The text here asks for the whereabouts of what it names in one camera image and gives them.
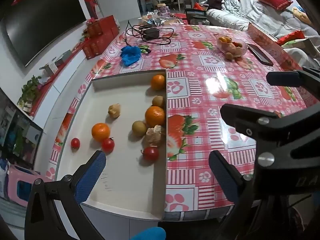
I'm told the pink stool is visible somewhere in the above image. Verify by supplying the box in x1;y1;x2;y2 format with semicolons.
5;165;48;208

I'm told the yellow plush toy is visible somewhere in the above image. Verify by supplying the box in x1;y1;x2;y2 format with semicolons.
292;5;313;27

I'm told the white open box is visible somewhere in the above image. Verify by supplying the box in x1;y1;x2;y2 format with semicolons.
39;62;58;77

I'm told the crumpled grey blanket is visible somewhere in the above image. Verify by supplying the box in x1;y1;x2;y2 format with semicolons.
222;0;244;18

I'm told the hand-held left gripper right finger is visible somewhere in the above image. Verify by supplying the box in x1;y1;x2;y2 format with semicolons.
208;150;262;240

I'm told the white television cabinet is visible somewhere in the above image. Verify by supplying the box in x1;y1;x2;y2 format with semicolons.
15;40;100;135

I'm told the black phone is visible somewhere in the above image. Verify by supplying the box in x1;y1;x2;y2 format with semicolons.
247;44;274;66

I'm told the green potted plant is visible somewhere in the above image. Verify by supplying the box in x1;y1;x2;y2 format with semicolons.
16;75;43;113

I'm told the blue rounded object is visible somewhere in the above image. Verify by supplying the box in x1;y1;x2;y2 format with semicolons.
132;227;167;240

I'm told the black box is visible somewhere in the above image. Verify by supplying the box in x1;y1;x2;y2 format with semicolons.
185;8;208;25

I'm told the black power adapter with cable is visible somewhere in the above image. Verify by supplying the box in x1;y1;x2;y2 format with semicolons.
125;20;175;46

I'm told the dark bag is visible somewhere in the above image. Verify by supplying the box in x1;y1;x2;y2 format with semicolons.
207;0;224;10

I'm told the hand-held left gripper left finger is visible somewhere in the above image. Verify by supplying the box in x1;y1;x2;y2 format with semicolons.
24;150;107;240

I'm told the stack of red gift boxes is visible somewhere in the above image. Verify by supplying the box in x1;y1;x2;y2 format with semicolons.
81;15;120;60

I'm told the black television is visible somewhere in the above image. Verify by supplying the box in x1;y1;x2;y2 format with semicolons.
0;0;87;68

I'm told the grey cardboard box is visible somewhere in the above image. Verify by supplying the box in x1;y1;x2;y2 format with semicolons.
54;50;73;67

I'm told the grey white sofa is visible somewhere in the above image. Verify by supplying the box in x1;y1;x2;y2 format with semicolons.
207;0;320;68

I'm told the flat cardboard piece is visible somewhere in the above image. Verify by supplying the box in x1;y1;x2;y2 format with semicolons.
282;39;320;60

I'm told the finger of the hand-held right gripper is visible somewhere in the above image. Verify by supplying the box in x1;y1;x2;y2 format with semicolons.
221;103;295;175
266;67;320;88

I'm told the red embroidered pillow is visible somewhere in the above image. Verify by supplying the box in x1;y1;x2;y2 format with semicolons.
255;0;293;11

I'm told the red cushion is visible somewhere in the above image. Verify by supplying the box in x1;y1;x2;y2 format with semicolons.
276;30;307;46

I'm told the dark glass cabinet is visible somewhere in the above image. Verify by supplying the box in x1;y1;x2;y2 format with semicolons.
0;100;43;170

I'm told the clear glass bowl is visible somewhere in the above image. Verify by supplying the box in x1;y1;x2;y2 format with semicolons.
216;33;248;57

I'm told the clear plastic bag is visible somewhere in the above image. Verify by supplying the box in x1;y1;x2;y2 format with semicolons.
139;11;185;27

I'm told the white cardboard tray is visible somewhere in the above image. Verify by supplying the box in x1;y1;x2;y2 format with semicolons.
55;69;167;222

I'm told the blue glove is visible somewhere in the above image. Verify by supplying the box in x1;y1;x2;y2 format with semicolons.
120;46;142;67

